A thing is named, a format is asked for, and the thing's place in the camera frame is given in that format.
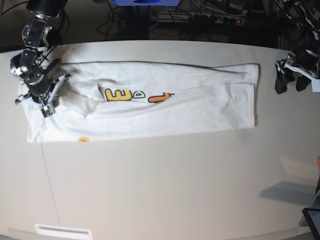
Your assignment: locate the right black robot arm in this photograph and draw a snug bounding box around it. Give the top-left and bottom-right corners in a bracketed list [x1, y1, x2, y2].
[10, 0, 68, 109]

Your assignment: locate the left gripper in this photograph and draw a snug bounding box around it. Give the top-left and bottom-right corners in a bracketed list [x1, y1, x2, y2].
[274, 53, 320, 95]

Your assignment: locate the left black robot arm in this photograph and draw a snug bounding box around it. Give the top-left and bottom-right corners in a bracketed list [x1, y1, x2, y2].
[274, 0, 320, 95]

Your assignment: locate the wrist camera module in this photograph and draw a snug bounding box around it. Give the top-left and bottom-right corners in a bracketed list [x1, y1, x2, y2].
[40, 102, 56, 118]
[311, 79, 320, 93]

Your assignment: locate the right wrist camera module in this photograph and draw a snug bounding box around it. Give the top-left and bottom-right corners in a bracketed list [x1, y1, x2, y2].
[40, 102, 56, 118]

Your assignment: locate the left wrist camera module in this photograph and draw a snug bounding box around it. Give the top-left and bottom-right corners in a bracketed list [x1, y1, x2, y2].
[311, 79, 320, 93]

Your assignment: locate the blue box at top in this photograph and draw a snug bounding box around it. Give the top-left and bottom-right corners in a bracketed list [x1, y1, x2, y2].
[112, 0, 180, 7]

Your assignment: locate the black tablet screen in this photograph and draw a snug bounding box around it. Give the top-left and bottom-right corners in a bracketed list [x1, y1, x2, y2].
[302, 208, 320, 240]

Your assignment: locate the black power strip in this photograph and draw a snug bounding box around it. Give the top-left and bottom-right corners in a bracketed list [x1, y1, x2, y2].
[150, 11, 248, 26]

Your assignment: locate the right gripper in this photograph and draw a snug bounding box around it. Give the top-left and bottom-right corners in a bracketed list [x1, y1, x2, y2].
[14, 74, 71, 108]

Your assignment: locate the white printed T-shirt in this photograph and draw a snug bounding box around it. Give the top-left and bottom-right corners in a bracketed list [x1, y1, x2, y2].
[22, 61, 259, 143]

